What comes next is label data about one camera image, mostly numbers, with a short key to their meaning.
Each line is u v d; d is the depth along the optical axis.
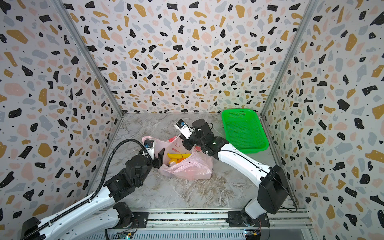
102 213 0.59
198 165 0.69
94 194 0.48
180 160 0.92
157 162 0.66
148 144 0.61
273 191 0.42
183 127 0.65
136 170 0.53
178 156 0.92
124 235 0.70
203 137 0.58
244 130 1.12
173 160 0.91
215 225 0.73
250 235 0.72
